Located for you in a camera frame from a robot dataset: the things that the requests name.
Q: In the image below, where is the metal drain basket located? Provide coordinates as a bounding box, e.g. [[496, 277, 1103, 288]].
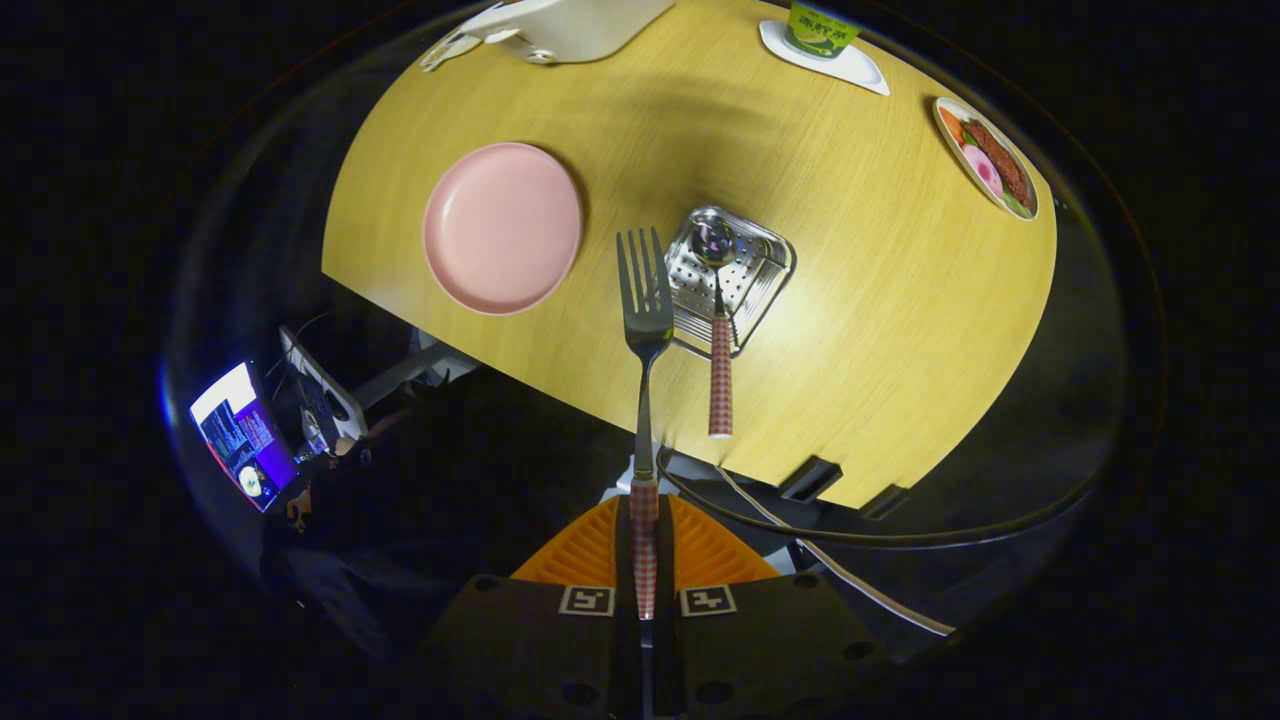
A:
[[663, 205, 798, 359]]

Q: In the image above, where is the plate of food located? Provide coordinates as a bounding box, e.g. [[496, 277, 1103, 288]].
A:
[[933, 96, 1040, 221]]

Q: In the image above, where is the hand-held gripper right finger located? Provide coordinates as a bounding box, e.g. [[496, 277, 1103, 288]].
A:
[[655, 493, 886, 720]]

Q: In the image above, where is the black table bracket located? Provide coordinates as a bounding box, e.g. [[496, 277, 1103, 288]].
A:
[[862, 484, 913, 521], [778, 456, 844, 503]]

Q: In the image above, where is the lit computer screen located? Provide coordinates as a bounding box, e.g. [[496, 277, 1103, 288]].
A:
[[188, 362, 299, 513]]

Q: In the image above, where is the white divided sauce dish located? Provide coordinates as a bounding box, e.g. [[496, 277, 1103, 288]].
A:
[[420, 33, 483, 73]]

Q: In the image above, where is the white toaster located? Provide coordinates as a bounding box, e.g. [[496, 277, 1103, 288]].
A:
[[468, 0, 677, 66]]

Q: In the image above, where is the red checked handle spoon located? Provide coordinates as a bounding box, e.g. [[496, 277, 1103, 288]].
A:
[[690, 220, 738, 439]]

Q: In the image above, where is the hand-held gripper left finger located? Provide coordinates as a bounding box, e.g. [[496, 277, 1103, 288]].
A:
[[420, 493, 641, 720]]

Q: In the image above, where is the pink plate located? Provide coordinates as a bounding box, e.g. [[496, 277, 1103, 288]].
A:
[[422, 142, 584, 317]]

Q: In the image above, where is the black cable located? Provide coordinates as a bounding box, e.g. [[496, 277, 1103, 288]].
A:
[[655, 448, 861, 549]]

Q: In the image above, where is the red checked handle fork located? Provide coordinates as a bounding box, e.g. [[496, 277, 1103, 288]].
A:
[[615, 227, 676, 621]]

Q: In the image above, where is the green label drink bottle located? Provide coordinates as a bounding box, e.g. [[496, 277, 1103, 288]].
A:
[[785, 0, 863, 58]]

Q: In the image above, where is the white cable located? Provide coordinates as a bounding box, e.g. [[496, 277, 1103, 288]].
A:
[[715, 465, 956, 637]]

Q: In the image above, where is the white coaster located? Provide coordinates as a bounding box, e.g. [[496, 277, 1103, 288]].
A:
[[758, 20, 891, 97]]

